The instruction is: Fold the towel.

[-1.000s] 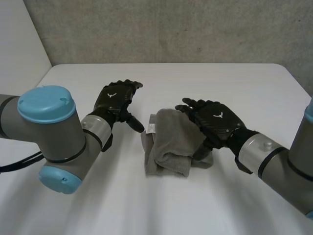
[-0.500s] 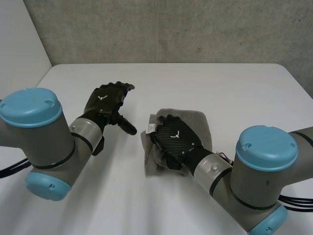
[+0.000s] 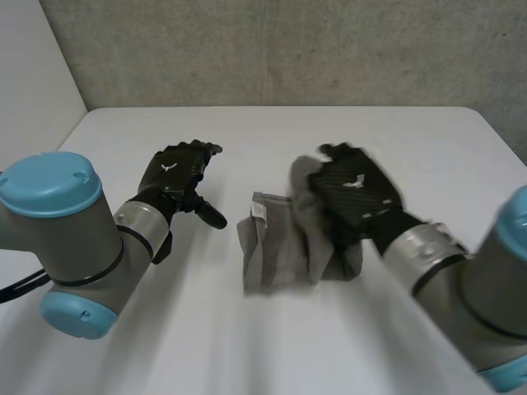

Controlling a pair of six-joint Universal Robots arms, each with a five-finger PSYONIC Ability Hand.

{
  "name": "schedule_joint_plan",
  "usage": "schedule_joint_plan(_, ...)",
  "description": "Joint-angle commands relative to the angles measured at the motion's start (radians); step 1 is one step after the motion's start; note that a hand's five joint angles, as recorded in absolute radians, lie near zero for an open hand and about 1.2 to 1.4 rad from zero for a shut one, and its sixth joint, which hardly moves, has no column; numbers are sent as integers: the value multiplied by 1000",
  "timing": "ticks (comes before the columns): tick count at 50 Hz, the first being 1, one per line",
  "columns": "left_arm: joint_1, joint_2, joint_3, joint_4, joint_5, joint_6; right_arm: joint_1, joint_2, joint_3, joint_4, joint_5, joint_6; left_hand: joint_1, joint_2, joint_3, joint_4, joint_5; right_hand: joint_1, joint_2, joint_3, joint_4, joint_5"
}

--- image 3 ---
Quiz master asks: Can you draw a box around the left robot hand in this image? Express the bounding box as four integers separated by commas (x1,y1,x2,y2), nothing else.
129,139,228,230

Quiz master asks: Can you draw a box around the black cable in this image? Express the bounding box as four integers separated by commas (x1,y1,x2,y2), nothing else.
0,269,54,304

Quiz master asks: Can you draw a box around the grey towel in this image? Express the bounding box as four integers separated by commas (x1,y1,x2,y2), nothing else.
236,155,364,295

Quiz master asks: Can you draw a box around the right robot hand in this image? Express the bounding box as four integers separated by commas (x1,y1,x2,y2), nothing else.
307,142,427,257

